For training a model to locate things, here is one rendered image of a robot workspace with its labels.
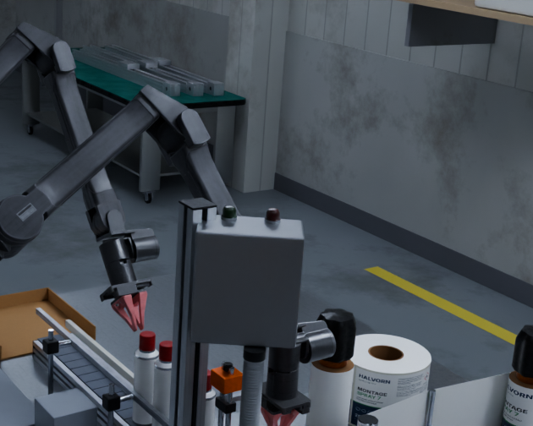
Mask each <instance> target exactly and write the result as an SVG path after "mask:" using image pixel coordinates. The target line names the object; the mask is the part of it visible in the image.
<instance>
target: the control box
mask: <svg viewBox="0 0 533 426"><path fill-rule="evenodd" d="M264 220H265V218H260V217H247V216H237V221H223V220H222V219H221V216H220V215H217V217H216V220H214V221H205V220H202V221H201V222H200V223H198V224H197V227H196V232H195V259H194V276H193V293H192V309H191V327H190V341H191V342H197V343H211V344H225V345H240V346H254V347H282V348H295V346H296V338H297V328H298V318H299V299H300V289H301V279H302V269H303V258H304V249H305V235H304V228H303V223H302V221H300V220H287V219H281V221H280V223H279V224H268V223H265V222H264Z"/></svg>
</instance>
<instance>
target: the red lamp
mask: <svg viewBox="0 0 533 426"><path fill-rule="evenodd" d="M279 216H280V212H279V210H278V209H277V208H269V209H268V210H267V211H266V217H265V220H264V222H265V223H268V224H279V223H280V221H281V219H280V218H279Z"/></svg>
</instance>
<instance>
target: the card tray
mask: <svg viewBox="0 0 533 426"><path fill-rule="evenodd" d="M37 308H41V309H42V310H44V311H45V312H46V313H47V314H48V315H49V316H51V317H52V318H53V319H54V320H55V321H56V322H58V323H59V324H60V325H61V326H62V327H63V328H64V329H65V330H66V331H67V332H68V333H72V332H71V331H70V330H68V329H67V328H66V327H65V320H71V321H72V322H74V323H75V324H76V325H77V326H79V328H80V329H81V330H82V331H84V332H85V333H86V334H87V335H88V336H90V337H91V338H92V339H93V340H95V339H96V326H95V325H93V324H92V323H91V322H90V321H89V320H88V319H87V318H85V317H84V316H83V315H82V314H80V313H79V312H78V311H77V310H76V309H74V308H73V307H72V306H70V305H69V304H68V303H67V302H65V301H64V300H63V299H62V298H60V297H59V296H58V295H57V294H56V293H55V292H54V291H52V290H51V289H50V288H49V287H45V288H41V289H36V290H30V291H25V292H16V293H11V294H7V295H2V296H0V360H4V359H8V358H16V357H19V356H24V355H28V354H32V353H33V341H34V340H37V338H42V337H46V336H48V330H50V329H52V327H51V326H50V325H49V324H48V323H46V322H45V321H44V320H43V319H42V318H41V317H40V316H38V315H37V314H36V309H37ZM53 335H58V333H57V332H56V331H55V330H53Z"/></svg>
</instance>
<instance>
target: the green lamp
mask: <svg viewBox="0 0 533 426"><path fill-rule="evenodd" d="M221 219H222V220H223V221H237V216H236V208H235V206H233V205H225V206H224V208H223V214H222V215H221Z"/></svg>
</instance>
